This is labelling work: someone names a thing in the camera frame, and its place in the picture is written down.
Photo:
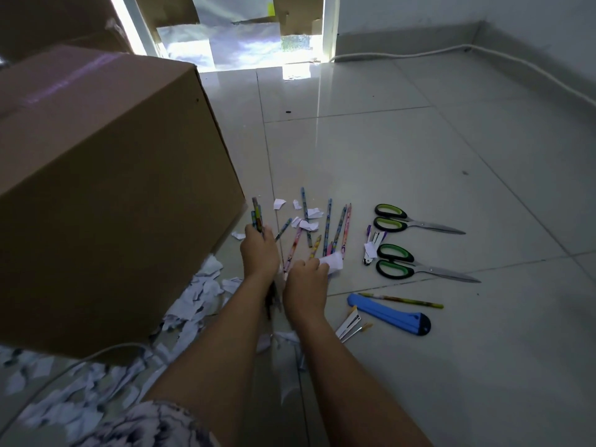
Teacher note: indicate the person's left hand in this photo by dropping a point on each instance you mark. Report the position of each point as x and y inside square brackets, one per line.
[260, 256]

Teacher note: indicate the person's right hand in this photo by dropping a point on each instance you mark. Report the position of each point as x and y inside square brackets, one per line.
[305, 288]

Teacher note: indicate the silver stapler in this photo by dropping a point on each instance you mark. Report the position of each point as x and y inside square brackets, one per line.
[347, 325]

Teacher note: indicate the bunch of patterned pencils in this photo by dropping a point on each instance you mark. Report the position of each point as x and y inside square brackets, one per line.
[345, 230]

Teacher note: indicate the pile of white paper scraps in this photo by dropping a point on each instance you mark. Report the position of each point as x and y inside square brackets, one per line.
[195, 297]

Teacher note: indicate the purple and white stapler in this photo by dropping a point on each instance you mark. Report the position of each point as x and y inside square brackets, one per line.
[372, 249]

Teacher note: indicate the blue utility knife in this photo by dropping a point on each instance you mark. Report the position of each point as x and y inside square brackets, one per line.
[386, 313]

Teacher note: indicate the yellow patterned pencil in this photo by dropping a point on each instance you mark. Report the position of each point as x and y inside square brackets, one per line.
[405, 300]

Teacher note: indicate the brown cardboard box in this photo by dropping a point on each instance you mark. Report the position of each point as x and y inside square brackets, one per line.
[116, 204]
[56, 23]

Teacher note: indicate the person's right forearm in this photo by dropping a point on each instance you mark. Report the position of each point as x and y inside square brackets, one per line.
[354, 391]

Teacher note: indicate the person's left forearm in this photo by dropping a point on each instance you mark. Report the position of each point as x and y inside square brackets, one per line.
[219, 358]

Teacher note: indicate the brown cardboard sheet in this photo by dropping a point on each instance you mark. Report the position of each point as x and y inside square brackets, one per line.
[298, 13]
[163, 9]

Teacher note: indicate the yellow sticky note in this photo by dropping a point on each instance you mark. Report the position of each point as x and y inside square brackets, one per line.
[271, 9]

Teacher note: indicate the flattened brown cardboard box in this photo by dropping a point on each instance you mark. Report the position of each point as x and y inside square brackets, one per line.
[56, 23]

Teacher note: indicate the white door frame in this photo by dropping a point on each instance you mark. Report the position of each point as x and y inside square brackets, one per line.
[135, 23]
[330, 27]

